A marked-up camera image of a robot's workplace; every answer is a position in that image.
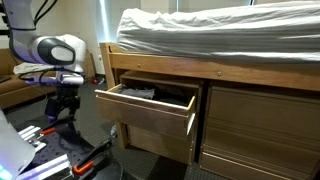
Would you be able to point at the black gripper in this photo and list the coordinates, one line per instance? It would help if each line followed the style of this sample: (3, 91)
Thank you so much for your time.
(66, 98)

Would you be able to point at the wooden drawer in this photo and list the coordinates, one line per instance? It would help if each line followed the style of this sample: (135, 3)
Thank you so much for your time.
(160, 117)

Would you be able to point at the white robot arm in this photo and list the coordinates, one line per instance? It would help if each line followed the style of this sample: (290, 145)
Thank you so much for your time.
(65, 52)

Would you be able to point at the black clothing in drawer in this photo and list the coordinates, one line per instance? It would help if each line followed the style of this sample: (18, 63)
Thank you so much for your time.
(172, 95)

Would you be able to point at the black orange clamp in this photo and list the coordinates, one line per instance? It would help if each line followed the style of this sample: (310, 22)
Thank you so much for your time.
(87, 163)
(53, 126)

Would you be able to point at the small wooden nightstand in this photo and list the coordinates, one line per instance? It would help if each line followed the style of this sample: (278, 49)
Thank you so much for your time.
(88, 66)

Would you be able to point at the brown sofa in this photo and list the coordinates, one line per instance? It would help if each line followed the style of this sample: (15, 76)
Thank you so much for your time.
(15, 91)

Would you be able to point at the white pillow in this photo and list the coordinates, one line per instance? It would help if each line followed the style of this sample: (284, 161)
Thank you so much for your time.
(27, 67)

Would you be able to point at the grey folded garment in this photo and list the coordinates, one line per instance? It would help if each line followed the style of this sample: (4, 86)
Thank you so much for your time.
(141, 93)

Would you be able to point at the wooden dresser under bed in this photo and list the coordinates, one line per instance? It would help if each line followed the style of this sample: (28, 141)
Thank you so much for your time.
(181, 150)

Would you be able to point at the right wooden dresser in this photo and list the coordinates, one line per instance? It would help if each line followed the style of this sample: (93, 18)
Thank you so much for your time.
(255, 132)

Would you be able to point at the white bed mattress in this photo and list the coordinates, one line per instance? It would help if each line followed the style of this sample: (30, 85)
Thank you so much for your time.
(275, 32)

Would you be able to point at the aluminium extrusion rail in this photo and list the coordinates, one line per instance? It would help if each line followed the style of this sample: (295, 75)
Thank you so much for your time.
(47, 169)

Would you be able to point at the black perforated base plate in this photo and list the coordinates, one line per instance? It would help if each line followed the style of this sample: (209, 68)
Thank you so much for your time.
(67, 141)

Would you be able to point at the wooden bed frame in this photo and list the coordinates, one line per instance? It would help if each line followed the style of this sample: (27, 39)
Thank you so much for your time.
(304, 76)

